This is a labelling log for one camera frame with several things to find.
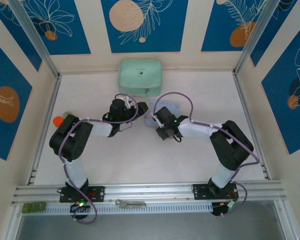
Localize clear plastic bag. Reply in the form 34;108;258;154
143;99;182;127

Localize mint green zipper pouch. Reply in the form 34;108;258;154
117;58;164;97

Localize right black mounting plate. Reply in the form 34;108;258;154
191;183;240;201

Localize black mounting plate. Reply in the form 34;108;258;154
191;183;240;201
59;185;106;203

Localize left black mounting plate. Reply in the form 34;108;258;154
59;185;106;203

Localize silver locking pliers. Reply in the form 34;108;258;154
114;199;147;209

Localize green circuit board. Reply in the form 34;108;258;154
21;202;47;215

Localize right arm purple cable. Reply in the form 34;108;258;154
151;91;260;181

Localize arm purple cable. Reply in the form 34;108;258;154
57;93;141;198
151;91;260;181

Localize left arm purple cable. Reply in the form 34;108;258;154
57;93;141;198

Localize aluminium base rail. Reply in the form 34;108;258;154
11;181;284;206

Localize white slotted cable duct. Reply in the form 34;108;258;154
44;202;214;215

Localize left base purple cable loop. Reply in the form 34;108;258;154
73;192;98;225

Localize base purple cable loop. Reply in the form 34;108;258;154
73;192;98;225
220;181;249;219

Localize aluminium frame post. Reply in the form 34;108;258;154
8;0;62;79
233;0;283;75

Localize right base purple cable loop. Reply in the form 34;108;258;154
220;181;249;219

